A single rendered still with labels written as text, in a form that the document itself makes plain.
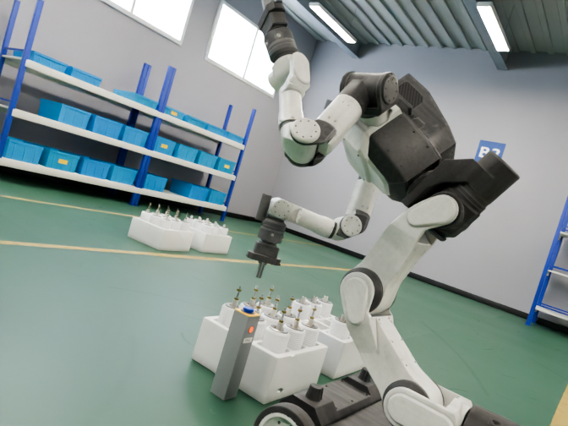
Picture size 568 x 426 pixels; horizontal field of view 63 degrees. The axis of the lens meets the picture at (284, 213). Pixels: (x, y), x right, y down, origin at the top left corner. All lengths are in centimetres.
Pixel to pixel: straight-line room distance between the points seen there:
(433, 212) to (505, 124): 698
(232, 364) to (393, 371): 57
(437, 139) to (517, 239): 652
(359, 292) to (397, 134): 49
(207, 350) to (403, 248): 93
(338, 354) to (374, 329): 82
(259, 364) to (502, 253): 646
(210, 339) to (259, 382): 28
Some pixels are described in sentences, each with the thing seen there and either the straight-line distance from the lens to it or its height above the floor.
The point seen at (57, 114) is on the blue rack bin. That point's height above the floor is 86.
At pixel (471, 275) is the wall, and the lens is 804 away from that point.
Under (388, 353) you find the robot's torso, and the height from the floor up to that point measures 39.
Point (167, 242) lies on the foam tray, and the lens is 408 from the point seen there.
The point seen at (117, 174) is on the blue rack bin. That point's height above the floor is 36.
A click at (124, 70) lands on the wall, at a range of 721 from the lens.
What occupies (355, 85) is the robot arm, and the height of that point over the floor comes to 111.
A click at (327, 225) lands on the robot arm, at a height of 69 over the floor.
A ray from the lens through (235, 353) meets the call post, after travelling 172.
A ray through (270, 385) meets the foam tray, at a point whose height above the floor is 7.
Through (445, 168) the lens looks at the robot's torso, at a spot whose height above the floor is 96.
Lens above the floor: 76
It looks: 2 degrees down
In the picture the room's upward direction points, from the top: 17 degrees clockwise
